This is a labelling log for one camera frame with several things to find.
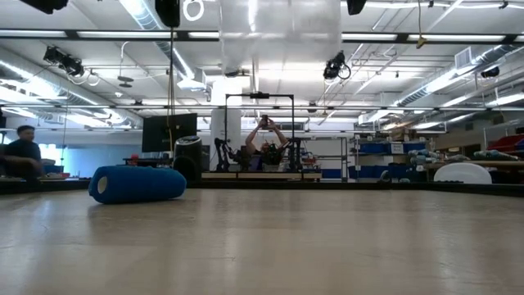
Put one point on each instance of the blue storage bin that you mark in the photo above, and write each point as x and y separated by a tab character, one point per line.
374	148
520	144
414	147
368	171

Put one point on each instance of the teal cloth pile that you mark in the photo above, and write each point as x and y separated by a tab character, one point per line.
491	155

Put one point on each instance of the unused black robot arm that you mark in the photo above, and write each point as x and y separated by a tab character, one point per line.
294	155
223	155

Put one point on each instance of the black gantry frame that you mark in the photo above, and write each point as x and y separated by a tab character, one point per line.
259	95

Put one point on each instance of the person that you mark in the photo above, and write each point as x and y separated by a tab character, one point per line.
251	147
24	153

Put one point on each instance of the blue elastic bandage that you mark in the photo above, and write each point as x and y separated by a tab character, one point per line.
139	184

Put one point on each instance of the black tower fan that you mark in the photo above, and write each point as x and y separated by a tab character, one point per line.
187	160

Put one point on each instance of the black monitor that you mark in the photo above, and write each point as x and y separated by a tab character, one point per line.
159	133

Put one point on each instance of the light wooden table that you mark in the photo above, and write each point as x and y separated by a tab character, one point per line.
262	175

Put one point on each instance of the black phone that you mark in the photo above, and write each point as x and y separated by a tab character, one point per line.
265	120

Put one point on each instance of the white pedal trash bin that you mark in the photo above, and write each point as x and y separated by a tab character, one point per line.
462	174

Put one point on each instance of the red storage bin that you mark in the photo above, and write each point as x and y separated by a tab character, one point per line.
501	144

